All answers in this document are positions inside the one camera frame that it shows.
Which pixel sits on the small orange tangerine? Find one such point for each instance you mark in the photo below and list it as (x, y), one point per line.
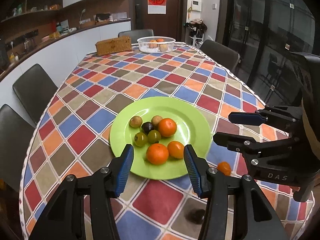
(224, 168)

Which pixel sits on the dark purple plum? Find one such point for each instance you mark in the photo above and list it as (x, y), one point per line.
(147, 127)

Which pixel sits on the dark framed glass sliding door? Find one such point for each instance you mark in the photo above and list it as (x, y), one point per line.
(262, 30)

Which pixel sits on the tan longan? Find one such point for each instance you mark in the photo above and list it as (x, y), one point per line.
(135, 121)
(157, 120)

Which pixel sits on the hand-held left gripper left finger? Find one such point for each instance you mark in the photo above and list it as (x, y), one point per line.
(125, 170)

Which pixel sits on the brown wooden wall shelf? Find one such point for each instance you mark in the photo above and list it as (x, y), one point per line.
(32, 11)

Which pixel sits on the black wall power strip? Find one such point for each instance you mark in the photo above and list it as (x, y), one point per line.
(22, 38)

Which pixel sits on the colourful checked tablecloth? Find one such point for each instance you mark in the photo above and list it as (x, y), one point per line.
(155, 200)

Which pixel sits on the dark leather chair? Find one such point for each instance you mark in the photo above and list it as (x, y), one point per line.
(220, 52)
(136, 33)
(12, 142)
(35, 87)

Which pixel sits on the dark brown door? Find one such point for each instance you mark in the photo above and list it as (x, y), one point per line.
(172, 17)

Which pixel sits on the green plate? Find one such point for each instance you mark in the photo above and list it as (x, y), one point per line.
(155, 105)

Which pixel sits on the pile of clothes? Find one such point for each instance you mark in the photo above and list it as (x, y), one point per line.
(197, 25)

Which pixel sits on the white desk lamp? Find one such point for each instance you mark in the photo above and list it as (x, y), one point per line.
(83, 15)

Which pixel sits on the white plastic basket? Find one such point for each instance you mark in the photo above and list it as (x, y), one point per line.
(143, 47)

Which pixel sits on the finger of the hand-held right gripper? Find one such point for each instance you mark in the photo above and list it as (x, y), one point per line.
(235, 141)
(245, 118)

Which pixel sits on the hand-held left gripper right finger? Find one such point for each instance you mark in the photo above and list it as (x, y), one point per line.
(192, 170)

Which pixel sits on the white intercom panel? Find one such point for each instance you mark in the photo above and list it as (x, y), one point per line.
(196, 5)

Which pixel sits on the woven wicker box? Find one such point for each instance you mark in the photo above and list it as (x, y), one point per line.
(113, 45)

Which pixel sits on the person's right hand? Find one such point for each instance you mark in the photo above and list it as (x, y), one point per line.
(311, 130)

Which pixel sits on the green plum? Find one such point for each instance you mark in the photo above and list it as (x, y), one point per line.
(154, 136)
(140, 139)

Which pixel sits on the orange in basket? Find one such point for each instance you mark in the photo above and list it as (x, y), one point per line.
(153, 43)
(160, 40)

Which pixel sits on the hanging tassel ornament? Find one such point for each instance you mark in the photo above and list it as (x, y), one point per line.
(189, 13)

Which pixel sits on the white base cabinets with counter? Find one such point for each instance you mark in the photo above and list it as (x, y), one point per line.
(75, 47)

